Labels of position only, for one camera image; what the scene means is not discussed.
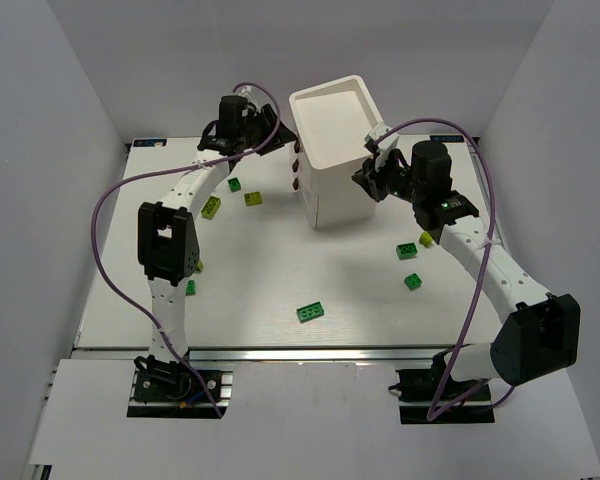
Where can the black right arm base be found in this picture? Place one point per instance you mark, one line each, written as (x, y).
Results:
(415, 389)

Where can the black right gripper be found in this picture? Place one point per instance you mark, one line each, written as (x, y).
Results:
(375, 176)

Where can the lime 2x2 lego brick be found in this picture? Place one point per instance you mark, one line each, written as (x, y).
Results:
(252, 198)

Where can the green 2x4 lego brick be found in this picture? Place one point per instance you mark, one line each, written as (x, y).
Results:
(310, 312)

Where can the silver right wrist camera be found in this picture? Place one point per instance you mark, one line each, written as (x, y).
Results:
(380, 139)

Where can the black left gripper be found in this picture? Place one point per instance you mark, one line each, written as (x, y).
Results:
(266, 126)

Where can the blue right corner label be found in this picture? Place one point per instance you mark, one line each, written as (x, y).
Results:
(447, 138)

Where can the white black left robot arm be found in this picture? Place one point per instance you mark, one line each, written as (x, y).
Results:
(168, 247)

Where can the blue left corner label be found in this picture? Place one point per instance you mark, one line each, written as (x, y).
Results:
(149, 143)

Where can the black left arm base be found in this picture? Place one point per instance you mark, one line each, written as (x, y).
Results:
(171, 391)

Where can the white drawer cabinet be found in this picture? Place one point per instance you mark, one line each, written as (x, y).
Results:
(332, 120)

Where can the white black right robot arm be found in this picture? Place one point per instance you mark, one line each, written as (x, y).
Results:
(539, 331)

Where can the dark green 2x2 lego brick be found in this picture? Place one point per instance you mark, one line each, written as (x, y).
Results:
(234, 184)

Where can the blue corner label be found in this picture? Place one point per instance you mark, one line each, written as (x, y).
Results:
(149, 143)
(447, 138)

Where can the lime 2x4 lego brick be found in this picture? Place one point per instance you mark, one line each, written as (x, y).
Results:
(210, 208)

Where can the green 2x3 lego brick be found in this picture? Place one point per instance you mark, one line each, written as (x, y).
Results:
(406, 251)
(190, 289)

